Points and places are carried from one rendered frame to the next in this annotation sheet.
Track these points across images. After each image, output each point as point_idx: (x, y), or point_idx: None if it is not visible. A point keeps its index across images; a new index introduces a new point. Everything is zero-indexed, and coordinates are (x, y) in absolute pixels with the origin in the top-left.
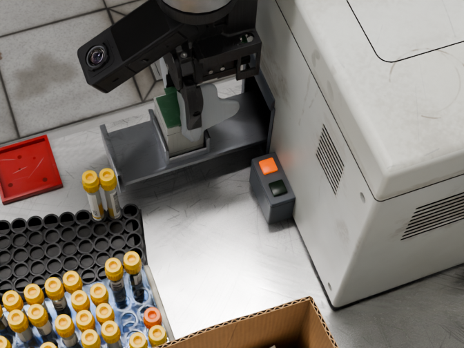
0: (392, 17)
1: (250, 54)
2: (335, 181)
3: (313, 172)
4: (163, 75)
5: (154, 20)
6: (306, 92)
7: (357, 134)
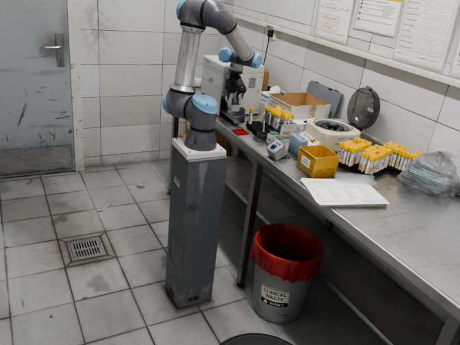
0: None
1: (224, 96)
2: (254, 84)
3: (248, 92)
4: (230, 101)
5: (238, 79)
6: (244, 79)
7: (257, 68)
